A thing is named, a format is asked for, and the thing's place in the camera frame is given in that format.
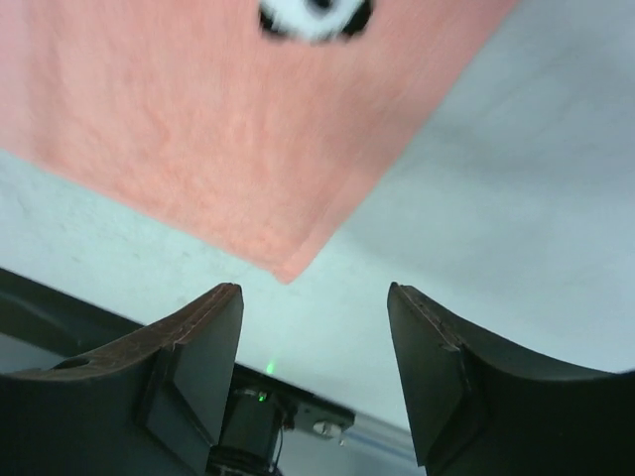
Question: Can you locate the aluminium frame rail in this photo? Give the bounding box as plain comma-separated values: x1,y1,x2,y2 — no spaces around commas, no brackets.
342,413,416,462

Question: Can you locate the pink panda towel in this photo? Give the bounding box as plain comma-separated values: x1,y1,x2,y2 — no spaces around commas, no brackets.
1,1,514,283

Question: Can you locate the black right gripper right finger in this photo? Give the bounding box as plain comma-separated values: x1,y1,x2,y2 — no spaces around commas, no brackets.
387,283,634,476

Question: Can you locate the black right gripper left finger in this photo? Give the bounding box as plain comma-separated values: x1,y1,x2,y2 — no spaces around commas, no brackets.
1,284,243,475

